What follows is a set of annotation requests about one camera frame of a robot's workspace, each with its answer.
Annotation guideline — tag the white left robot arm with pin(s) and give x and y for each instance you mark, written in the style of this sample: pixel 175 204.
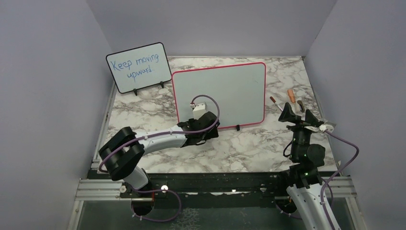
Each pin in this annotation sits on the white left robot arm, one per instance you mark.
pixel 121 154

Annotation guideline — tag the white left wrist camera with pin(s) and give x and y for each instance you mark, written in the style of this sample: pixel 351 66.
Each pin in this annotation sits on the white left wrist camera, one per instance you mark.
pixel 199 110

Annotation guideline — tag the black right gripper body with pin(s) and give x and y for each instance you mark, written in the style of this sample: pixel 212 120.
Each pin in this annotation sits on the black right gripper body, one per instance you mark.
pixel 298 126

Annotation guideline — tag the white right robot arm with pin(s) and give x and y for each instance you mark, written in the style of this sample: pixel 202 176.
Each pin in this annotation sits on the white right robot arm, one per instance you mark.
pixel 305 186

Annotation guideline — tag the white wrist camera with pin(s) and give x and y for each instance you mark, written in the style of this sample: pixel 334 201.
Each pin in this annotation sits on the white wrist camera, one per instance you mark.
pixel 327 127
pixel 199 110

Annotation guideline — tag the pink framed whiteboard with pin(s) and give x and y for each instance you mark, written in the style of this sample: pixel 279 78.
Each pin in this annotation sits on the pink framed whiteboard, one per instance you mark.
pixel 239 91

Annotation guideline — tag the orange marker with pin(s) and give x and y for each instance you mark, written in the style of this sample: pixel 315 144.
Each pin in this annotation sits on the orange marker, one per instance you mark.
pixel 291 95

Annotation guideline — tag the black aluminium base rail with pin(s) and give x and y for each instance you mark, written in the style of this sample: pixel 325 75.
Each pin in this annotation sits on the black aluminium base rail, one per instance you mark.
pixel 193 190

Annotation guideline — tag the white brown whiteboard marker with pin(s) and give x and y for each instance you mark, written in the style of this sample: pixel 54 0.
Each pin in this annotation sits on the white brown whiteboard marker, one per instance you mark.
pixel 275 102

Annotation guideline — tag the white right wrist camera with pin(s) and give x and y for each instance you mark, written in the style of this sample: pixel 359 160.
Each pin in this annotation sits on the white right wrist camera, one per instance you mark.
pixel 327 127

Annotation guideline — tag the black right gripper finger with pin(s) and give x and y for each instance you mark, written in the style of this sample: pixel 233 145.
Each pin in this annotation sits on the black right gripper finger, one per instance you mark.
pixel 311 120
pixel 287 115

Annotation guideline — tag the black framed written whiteboard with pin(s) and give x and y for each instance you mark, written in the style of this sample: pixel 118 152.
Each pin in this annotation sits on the black framed written whiteboard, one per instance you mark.
pixel 139 67

